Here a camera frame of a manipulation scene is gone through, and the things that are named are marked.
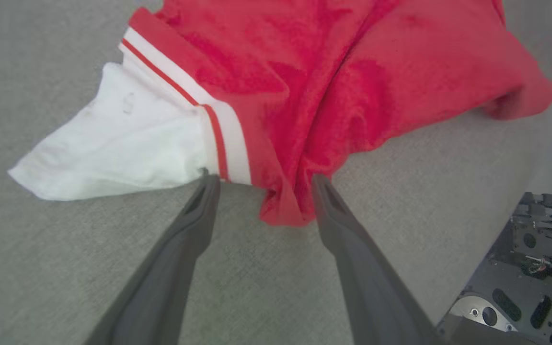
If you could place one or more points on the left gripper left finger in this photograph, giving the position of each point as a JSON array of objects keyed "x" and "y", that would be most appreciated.
[{"x": 161, "y": 287}]

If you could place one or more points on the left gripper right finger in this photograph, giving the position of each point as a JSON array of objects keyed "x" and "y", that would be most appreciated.
[{"x": 372, "y": 287}]

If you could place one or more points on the red and white shirt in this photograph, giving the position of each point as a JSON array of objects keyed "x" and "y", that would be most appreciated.
[{"x": 304, "y": 72}]

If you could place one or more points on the dark robot base chassis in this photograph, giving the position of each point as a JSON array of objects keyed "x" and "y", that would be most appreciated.
[{"x": 511, "y": 270}]

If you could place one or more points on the grey fabric sofa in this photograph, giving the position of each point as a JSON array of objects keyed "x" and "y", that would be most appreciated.
[{"x": 65, "y": 268}]

